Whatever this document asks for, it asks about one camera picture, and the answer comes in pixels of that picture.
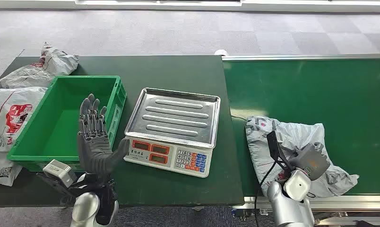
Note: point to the grey plastic mailer package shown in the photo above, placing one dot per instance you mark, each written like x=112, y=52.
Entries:
x=302, y=134

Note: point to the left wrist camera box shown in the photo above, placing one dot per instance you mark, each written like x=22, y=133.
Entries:
x=59, y=171

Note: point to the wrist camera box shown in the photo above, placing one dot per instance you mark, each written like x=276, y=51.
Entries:
x=274, y=147
x=59, y=171

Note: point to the green plastic crate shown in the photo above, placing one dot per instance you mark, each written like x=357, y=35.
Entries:
x=61, y=125

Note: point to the small white round object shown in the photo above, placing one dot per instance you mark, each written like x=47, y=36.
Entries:
x=221, y=52

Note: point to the crumpled grey mailer package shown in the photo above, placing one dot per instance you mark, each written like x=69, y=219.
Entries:
x=43, y=70

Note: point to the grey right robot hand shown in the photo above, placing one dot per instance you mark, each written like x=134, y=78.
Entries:
x=312, y=161

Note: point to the white table foot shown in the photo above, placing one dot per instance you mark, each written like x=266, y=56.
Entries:
x=198, y=208

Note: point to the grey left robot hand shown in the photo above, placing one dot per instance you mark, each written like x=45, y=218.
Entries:
x=94, y=153

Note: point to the white mailer with red print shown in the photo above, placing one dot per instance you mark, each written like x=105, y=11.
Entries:
x=11, y=116

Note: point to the electronic scale with steel tray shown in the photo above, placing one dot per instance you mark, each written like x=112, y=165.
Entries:
x=174, y=116

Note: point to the white mailer with QR codes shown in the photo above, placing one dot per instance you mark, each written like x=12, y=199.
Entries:
x=2, y=170

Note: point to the green conveyor belt machine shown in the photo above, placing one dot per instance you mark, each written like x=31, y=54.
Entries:
x=302, y=87

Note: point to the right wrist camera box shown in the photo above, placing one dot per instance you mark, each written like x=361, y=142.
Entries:
x=274, y=147

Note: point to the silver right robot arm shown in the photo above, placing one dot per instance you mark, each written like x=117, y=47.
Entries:
x=287, y=210

